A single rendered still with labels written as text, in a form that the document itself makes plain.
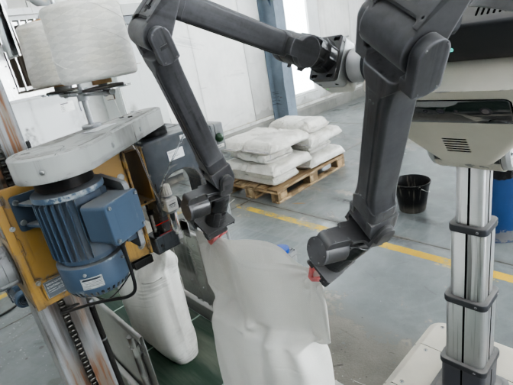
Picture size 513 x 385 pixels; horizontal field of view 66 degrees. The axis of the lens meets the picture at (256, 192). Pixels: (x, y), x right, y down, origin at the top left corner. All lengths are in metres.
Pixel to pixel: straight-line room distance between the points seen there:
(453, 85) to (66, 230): 0.87
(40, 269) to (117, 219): 0.33
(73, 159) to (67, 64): 0.19
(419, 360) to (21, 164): 1.56
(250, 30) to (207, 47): 5.40
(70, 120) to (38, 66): 2.80
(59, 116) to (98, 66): 3.04
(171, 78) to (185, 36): 5.28
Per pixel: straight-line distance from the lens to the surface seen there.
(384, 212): 0.71
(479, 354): 1.55
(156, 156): 1.17
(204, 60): 6.28
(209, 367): 1.75
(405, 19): 0.47
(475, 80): 0.97
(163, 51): 0.81
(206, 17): 0.88
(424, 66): 0.46
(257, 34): 0.96
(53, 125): 3.91
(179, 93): 0.87
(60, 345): 1.28
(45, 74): 1.16
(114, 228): 0.85
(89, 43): 0.90
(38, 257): 1.11
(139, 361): 1.51
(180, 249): 2.14
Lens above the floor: 1.55
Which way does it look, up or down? 21 degrees down
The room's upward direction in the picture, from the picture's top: 10 degrees counter-clockwise
